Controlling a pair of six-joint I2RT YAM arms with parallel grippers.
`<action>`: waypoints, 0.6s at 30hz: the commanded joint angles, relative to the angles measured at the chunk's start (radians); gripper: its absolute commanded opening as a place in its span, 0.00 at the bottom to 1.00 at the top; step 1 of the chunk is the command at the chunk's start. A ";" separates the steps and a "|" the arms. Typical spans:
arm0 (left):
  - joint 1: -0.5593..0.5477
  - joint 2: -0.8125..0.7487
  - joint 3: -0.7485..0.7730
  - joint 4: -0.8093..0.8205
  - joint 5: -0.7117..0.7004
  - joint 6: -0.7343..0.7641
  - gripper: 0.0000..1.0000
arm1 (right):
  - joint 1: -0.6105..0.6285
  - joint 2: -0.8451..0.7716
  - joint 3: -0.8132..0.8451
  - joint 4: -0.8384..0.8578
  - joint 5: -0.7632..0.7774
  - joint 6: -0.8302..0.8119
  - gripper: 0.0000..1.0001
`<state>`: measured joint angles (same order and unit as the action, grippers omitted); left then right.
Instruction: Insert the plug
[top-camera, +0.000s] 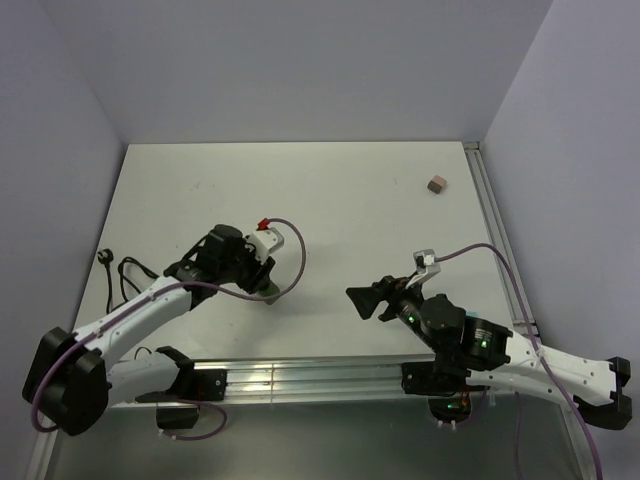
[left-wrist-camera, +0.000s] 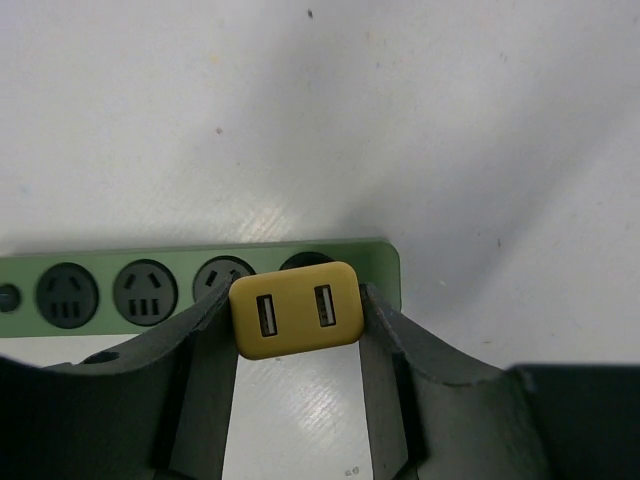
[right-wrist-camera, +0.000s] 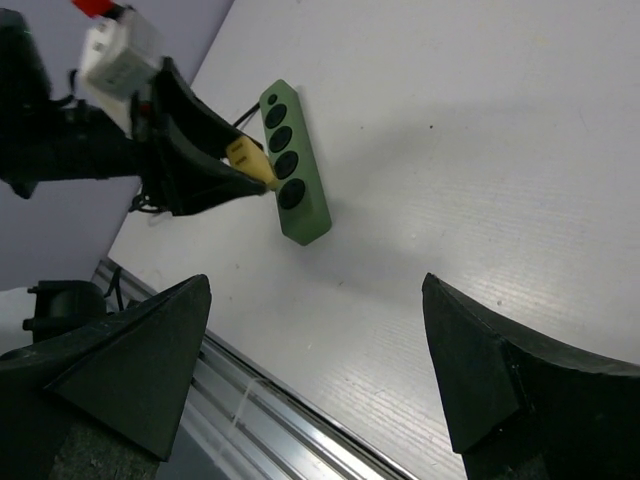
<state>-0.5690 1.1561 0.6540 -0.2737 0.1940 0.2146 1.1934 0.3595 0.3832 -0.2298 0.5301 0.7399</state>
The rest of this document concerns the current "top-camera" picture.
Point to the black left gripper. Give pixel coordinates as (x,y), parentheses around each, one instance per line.
(260,272)

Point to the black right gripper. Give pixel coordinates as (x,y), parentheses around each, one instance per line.
(366,298)

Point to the green power strip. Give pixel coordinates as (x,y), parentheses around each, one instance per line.
(269,293)

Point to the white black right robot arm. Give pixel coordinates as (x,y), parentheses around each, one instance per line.
(474,353)

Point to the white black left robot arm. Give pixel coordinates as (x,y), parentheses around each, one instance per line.
(174,293)

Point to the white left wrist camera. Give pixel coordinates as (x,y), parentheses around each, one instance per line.
(265,240)

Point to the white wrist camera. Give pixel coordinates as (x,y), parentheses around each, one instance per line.
(426,267)
(265,240)

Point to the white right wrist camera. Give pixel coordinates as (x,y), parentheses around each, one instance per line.
(426,267)

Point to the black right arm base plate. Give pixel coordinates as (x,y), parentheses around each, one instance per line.
(433,379)

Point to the aluminium front rail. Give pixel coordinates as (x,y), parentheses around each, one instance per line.
(300,382)

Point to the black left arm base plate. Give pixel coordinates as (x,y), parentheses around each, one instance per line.
(197,385)

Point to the aluminium side rail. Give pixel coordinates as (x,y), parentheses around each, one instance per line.
(498,237)

